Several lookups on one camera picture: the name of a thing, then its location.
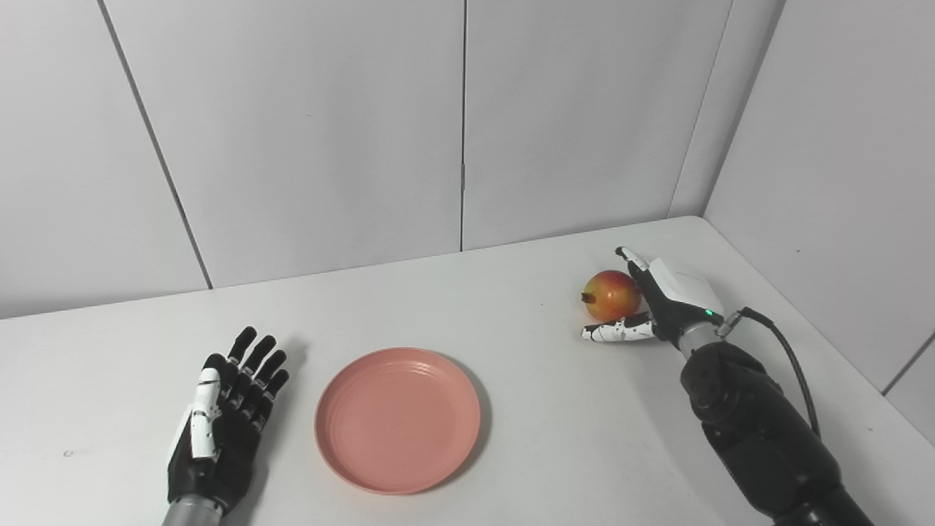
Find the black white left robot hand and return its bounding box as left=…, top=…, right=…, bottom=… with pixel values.
left=167, top=326, right=290, bottom=516

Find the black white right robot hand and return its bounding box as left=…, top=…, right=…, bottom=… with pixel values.
left=581, top=246, right=725, bottom=344

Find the red yellow pomegranate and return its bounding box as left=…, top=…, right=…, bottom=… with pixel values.
left=581, top=270, right=644, bottom=323

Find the pink round plate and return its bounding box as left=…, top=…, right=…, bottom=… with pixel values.
left=314, top=347, right=482, bottom=496

